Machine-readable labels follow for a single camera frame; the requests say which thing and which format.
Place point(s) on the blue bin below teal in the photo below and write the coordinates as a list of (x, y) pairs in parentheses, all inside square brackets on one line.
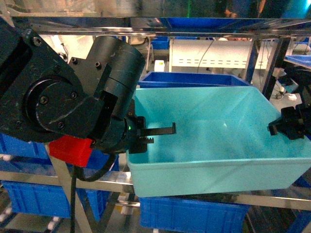
[(191, 216)]

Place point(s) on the light teal plastic bin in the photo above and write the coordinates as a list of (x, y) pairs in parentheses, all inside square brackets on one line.
[(221, 143)]

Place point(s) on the red camera mount block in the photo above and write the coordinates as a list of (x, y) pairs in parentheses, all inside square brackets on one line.
[(72, 150)]

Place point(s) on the blue bin lower left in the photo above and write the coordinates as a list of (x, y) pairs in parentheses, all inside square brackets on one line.
[(49, 200)]

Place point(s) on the white perforated cabinet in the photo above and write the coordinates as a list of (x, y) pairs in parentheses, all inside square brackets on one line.
[(209, 53)]

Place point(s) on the blue bin behind teal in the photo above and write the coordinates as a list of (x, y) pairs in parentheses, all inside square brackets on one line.
[(172, 79)]

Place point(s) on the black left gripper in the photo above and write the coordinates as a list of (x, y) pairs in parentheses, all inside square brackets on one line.
[(129, 134)]

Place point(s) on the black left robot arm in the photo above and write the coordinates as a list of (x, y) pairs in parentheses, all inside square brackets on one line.
[(43, 98)]

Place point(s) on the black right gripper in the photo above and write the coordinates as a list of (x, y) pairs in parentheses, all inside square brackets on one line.
[(295, 122)]

